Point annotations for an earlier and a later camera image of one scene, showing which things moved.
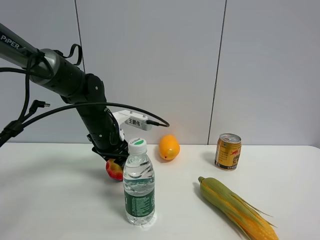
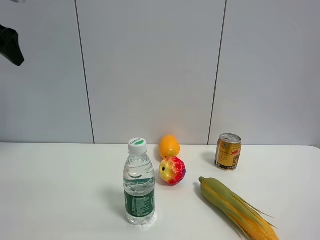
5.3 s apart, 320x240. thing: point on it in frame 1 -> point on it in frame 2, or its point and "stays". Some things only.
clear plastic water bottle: (139, 184) stays
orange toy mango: (169, 147) stays
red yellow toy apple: (114, 170) -> (172, 170)
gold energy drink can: (228, 152) stays
